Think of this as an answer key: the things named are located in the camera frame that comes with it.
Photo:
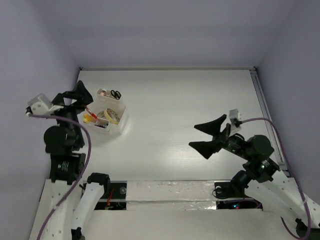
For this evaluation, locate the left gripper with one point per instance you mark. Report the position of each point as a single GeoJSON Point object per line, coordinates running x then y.
{"type": "Point", "coordinates": [80, 91]}

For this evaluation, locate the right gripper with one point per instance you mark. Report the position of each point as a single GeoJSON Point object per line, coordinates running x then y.
{"type": "Point", "coordinates": [206, 147]}

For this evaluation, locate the red gel pen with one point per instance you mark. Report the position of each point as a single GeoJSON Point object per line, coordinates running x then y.
{"type": "Point", "coordinates": [91, 113]}

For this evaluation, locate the pink white stapler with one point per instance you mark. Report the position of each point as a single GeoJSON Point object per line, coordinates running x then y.
{"type": "Point", "coordinates": [103, 93]}

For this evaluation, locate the clear tape roll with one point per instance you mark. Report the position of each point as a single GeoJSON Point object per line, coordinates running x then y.
{"type": "Point", "coordinates": [101, 115]}

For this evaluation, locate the black handled scissors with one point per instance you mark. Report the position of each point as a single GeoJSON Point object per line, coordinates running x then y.
{"type": "Point", "coordinates": [116, 94]}

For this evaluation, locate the beige masking tape roll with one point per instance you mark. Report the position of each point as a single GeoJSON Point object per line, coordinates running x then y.
{"type": "Point", "coordinates": [112, 116]}

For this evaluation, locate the yellow highlighter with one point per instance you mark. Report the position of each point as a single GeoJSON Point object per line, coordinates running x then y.
{"type": "Point", "coordinates": [88, 119]}

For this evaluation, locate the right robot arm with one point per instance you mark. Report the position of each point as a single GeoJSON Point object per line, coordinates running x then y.
{"type": "Point", "coordinates": [260, 178]}

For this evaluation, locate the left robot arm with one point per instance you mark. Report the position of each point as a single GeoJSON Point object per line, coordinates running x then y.
{"type": "Point", "coordinates": [69, 145]}

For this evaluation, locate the cream divided pen holder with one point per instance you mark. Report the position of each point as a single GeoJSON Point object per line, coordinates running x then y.
{"type": "Point", "coordinates": [108, 98]}

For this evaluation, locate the white perforated storage basket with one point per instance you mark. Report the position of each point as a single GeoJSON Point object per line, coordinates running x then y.
{"type": "Point", "coordinates": [120, 109]}

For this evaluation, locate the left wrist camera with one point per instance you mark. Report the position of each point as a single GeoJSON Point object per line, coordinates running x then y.
{"type": "Point", "coordinates": [41, 105]}

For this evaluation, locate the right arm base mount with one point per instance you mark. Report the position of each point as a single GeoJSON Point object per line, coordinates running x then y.
{"type": "Point", "coordinates": [229, 198]}

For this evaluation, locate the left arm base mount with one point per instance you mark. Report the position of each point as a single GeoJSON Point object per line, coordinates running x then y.
{"type": "Point", "coordinates": [115, 199]}

